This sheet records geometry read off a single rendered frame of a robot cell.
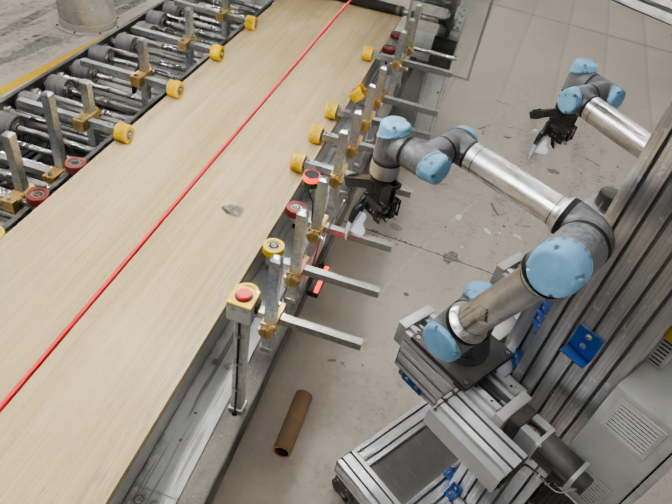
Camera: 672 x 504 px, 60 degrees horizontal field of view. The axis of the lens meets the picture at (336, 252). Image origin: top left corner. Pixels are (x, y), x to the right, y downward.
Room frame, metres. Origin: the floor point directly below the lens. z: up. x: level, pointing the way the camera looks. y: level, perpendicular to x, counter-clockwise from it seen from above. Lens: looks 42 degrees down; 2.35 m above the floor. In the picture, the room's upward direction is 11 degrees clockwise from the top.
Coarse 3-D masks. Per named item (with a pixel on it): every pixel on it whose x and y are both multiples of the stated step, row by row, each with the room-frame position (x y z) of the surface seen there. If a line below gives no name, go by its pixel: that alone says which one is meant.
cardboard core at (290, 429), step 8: (296, 392) 1.56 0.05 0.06; (304, 392) 1.55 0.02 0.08; (296, 400) 1.51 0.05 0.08; (304, 400) 1.51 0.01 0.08; (296, 408) 1.46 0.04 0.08; (304, 408) 1.48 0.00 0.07; (288, 416) 1.42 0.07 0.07; (296, 416) 1.42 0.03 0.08; (304, 416) 1.45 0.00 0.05; (288, 424) 1.38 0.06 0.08; (296, 424) 1.39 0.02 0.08; (280, 432) 1.34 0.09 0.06; (288, 432) 1.34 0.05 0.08; (296, 432) 1.36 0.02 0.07; (280, 440) 1.30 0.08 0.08; (288, 440) 1.30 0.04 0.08; (280, 448) 1.30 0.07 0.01; (288, 448) 1.27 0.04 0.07; (280, 456) 1.27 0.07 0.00; (288, 456) 1.26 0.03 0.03
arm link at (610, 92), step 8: (592, 80) 1.80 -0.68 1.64; (600, 80) 1.79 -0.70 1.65; (608, 80) 1.80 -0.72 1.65; (600, 88) 1.73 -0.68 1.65; (608, 88) 1.75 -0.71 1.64; (616, 88) 1.75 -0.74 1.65; (600, 96) 1.72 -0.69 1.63; (608, 96) 1.73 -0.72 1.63; (616, 96) 1.73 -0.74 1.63; (624, 96) 1.76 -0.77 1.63; (616, 104) 1.74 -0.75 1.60
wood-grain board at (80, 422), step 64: (256, 64) 3.00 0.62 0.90; (320, 64) 3.15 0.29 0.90; (192, 128) 2.25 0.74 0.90; (256, 128) 2.35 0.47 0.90; (64, 192) 1.65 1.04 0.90; (128, 192) 1.73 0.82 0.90; (192, 192) 1.80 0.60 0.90; (256, 192) 1.88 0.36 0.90; (0, 256) 1.28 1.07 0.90; (64, 256) 1.34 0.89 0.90; (192, 256) 1.45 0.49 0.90; (256, 256) 1.53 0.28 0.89; (0, 320) 1.04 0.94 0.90; (64, 320) 1.08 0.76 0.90; (128, 320) 1.13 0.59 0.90; (192, 320) 1.17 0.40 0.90; (0, 384) 0.83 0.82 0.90; (64, 384) 0.87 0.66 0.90; (128, 384) 0.91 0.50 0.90; (0, 448) 0.66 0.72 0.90; (64, 448) 0.69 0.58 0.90; (128, 448) 0.72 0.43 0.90
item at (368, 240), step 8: (328, 224) 1.82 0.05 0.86; (328, 232) 1.79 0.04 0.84; (336, 232) 1.79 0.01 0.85; (344, 232) 1.79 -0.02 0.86; (352, 232) 1.80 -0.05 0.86; (352, 240) 1.78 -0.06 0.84; (360, 240) 1.77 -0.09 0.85; (368, 240) 1.77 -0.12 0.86; (376, 240) 1.78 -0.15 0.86; (384, 240) 1.79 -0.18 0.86; (384, 248) 1.76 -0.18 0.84
